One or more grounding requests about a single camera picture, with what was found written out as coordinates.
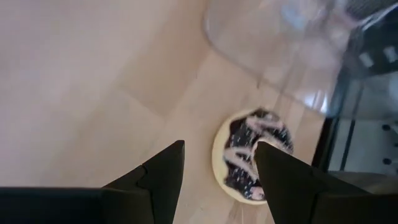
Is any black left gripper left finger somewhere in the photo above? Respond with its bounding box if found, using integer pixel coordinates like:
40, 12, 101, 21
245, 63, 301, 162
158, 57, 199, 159
102, 139, 186, 224

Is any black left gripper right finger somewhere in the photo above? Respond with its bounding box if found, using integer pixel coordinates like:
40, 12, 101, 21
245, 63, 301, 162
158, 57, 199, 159
254, 141, 371, 224

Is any chocolate frosted toy donut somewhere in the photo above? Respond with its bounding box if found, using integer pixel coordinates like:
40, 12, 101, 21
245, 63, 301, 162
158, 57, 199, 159
211, 107, 295, 206

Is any clear plastic bin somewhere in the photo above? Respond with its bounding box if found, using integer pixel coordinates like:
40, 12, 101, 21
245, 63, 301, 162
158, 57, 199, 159
203, 0, 398, 119

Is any black metal table frame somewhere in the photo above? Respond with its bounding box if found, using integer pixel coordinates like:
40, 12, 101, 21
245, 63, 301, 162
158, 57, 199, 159
310, 71, 366, 174

